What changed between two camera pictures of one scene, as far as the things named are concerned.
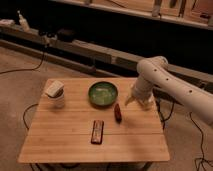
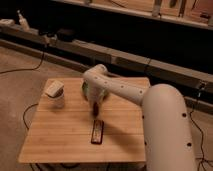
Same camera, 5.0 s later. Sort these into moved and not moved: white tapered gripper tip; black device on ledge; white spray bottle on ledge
Moved: white tapered gripper tip
Not moved: white spray bottle on ledge; black device on ledge
